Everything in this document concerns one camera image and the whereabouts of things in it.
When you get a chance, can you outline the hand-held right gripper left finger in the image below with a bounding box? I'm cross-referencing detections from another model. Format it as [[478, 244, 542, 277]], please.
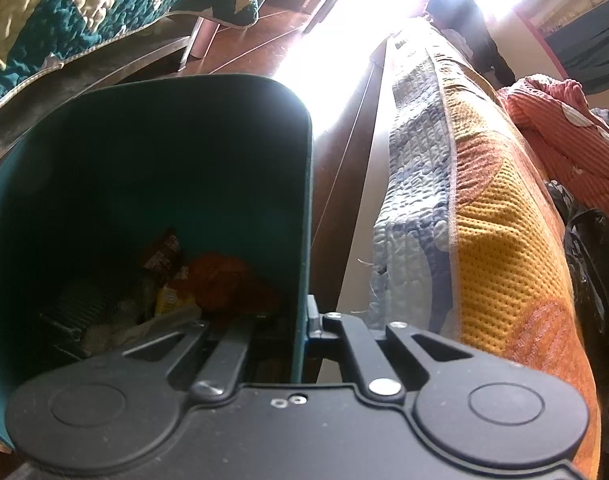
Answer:
[[122, 315, 258, 403]]

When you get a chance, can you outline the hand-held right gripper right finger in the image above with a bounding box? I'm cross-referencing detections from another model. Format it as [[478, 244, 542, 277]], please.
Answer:
[[304, 294, 474, 403]]

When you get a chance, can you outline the teal plastic trash bin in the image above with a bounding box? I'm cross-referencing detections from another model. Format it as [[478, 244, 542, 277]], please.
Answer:
[[0, 74, 315, 433]]

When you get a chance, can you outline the orange crumpled wrapper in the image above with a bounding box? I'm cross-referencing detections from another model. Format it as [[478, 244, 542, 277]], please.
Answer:
[[186, 254, 281, 317]]

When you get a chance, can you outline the yellow packet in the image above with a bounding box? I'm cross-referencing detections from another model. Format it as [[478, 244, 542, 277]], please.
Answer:
[[154, 282, 198, 317]]

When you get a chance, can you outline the brown snack wrapper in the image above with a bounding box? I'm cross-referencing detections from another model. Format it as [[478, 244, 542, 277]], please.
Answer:
[[138, 227, 186, 277]]

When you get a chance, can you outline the dark ribbed item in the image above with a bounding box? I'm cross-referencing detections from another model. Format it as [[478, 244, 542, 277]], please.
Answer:
[[38, 280, 118, 347]]

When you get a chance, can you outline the blue and grey quilt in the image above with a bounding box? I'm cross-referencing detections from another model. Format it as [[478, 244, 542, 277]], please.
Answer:
[[369, 20, 461, 347]]

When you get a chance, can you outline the orange and yellow blanket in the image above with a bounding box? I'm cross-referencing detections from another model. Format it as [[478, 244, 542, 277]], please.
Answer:
[[433, 55, 603, 480]]

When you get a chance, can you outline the black plastic bag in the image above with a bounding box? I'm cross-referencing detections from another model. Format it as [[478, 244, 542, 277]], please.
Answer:
[[547, 180, 609, 480]]

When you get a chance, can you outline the pink striped blanket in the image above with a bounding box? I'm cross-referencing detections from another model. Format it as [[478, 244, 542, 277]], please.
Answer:
[[497, 74, 609, 212]]

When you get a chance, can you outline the black garment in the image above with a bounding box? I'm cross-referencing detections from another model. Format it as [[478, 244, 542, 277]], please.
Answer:
[[425, 0, 517, 87]]

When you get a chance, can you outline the teal and cream zigzag quilt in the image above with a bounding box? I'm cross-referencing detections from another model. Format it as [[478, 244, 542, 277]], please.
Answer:
[[0, 0, 260, 112]]

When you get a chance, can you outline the dark teal curtain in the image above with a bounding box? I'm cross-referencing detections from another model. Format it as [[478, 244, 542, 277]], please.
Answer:
[[541, 5, 609, 96]]

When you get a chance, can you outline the metal bed frame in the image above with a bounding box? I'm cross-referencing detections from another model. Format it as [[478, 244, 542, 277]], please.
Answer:
[[0, 22, 218, 167]]

